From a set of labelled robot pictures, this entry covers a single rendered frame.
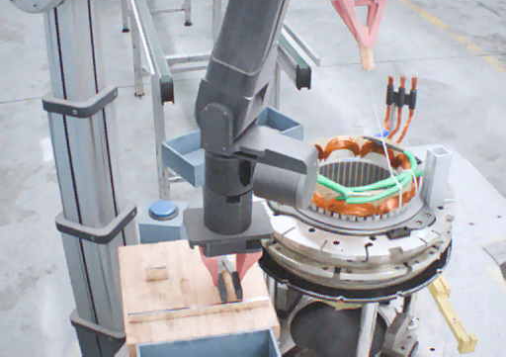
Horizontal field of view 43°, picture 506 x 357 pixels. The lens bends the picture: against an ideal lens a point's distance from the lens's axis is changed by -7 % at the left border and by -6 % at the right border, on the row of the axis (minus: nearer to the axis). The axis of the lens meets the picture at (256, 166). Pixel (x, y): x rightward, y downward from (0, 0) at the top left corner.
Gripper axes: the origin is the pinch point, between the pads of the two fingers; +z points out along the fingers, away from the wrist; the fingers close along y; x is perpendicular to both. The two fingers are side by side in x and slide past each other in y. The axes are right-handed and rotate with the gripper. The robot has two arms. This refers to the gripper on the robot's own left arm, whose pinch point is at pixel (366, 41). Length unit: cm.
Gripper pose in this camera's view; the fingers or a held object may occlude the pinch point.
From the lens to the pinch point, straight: 93.8
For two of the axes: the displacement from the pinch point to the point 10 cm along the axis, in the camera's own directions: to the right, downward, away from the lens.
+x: -9.8, 1.9, -1.0
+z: 1.7, 9.7, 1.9
